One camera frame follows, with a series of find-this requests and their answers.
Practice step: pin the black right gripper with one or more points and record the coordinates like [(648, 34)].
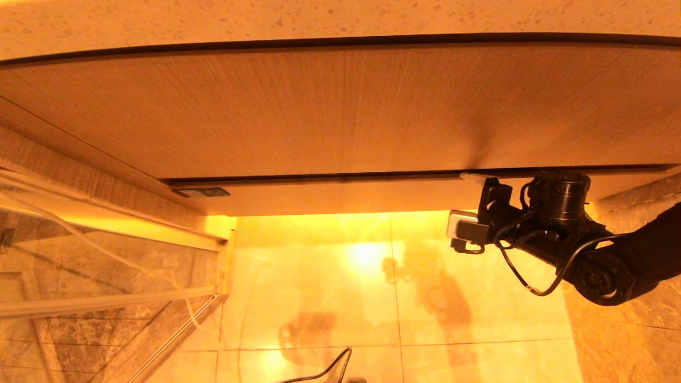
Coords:
[(495, 199)]

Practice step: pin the wooden vanity drawer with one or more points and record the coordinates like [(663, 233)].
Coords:
[(372, 196)]

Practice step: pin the wooden vanity cabinet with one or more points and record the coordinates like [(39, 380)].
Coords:
[(319, 106)]

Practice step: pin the speckled stone countertop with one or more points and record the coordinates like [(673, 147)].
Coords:
[(319, 16)]

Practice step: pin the small black sensor switch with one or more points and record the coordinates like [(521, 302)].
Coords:
[(201, 192)]

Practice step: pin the glass shower partition metal frame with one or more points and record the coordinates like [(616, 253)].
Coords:
[(106, 300)]

